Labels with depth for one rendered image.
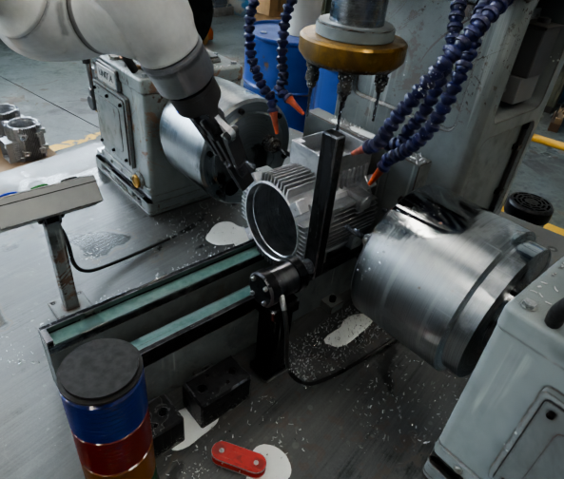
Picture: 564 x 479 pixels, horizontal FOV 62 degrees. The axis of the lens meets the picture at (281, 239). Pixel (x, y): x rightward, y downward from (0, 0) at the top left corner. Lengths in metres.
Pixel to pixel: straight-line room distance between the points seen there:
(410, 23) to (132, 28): 0.57
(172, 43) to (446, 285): 0.47
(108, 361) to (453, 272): 0.45
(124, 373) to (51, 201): 0.55
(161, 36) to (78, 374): 0.42
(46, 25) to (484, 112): 0.71
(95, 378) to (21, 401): 0.56
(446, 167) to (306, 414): 0.54
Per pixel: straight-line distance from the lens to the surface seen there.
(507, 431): 0.70
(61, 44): 0.72
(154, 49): 0.65
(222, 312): 0.82
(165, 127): 1.11
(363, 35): 0.79
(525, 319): 0.59
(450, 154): 0.99
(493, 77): 0.93
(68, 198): 0.89
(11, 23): 0.72
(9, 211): 0.87
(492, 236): 0.70
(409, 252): 0.69
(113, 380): 0.37
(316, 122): 1.03
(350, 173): 0.90
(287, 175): 0.85
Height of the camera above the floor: 1.51
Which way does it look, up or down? 36 degrees down
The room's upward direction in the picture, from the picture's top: 6 degrees clockwise
